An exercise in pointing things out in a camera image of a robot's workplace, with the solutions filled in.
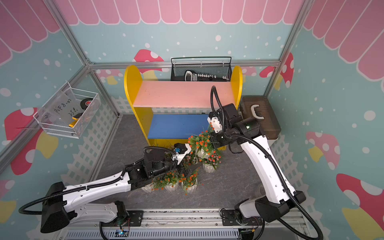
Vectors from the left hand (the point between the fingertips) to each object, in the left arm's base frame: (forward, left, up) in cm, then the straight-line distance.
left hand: (195, 156), depth 68 cm
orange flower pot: (-7, +12, -12) cm, 19 cm away
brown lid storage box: (+40, -41, -6) cm, 57 cm away
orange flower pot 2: (-7, +3, -16) cm, 18 cm away
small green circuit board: (-27, +37, -27) cm, 53 cm away
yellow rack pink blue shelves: (+56, +23, -28) cm, 67 cm away
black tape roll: (+27, +60, +7) cm, 66 cm away
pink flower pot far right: (+4, -8, -18) cm, 20 cm away
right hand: (+6, -7, +5) cm, 10 cm away
